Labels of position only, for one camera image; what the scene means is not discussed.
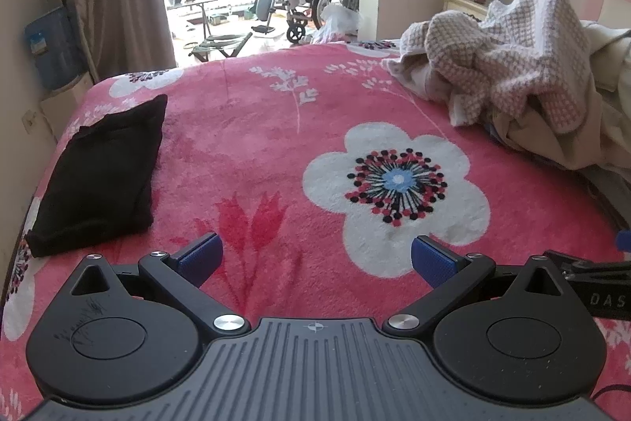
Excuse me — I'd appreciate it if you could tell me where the black folded cloth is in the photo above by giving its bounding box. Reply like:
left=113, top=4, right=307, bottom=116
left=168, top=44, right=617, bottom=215
left=26, top=94, right=168, bottom=259

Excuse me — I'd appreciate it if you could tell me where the pink floral blanket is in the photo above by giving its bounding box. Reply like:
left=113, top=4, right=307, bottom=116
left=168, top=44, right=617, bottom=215
left=0, top=37, right=631, bottom=421

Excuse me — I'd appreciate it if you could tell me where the green folding stool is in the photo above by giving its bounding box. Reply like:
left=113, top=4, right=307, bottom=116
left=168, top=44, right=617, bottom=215
left=187, top=31, right=254, bottom=62

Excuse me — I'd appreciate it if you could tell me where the small wheeled chair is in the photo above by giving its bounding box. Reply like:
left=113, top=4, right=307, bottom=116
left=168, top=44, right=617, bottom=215
left=251, top=0, right=277, bottom=34

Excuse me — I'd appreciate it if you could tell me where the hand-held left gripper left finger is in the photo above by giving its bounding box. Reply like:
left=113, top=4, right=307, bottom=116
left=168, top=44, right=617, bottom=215
left=71, top=231, right=250, bottom=334

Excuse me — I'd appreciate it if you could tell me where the black cable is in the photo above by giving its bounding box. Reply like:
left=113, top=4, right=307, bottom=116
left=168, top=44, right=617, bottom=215
left=592, top=382, right=631, bottom=402

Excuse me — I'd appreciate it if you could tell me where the small table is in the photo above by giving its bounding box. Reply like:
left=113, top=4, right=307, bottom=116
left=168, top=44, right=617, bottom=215
left=166, top=0, right=220, bottom=27

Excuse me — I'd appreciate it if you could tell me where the white pillow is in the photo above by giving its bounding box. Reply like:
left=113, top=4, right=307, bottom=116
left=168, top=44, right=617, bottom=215
left=599, top=0, right=631, bottom=27

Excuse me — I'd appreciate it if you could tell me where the pink checkered knit cardigan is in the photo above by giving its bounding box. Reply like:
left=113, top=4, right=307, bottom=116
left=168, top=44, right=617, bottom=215
left=382, top=0, right=605, bottom=136

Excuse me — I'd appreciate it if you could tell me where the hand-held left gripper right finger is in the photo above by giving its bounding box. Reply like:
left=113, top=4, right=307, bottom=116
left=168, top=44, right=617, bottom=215
left=382, top=234, right=565, bottom=337

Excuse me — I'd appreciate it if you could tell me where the beige clothes pile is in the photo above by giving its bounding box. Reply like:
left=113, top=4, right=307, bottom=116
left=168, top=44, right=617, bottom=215
left=485, top=19, right=631, bottom=185

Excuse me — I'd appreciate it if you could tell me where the white plastic bag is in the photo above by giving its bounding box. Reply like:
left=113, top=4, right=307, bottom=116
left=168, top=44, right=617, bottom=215
left=310, top=3, right=363, bottom=44

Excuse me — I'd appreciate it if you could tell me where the cream nightstand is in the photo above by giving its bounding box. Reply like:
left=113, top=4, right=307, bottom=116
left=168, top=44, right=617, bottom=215
left=440, top=0, right=489, bottom=20

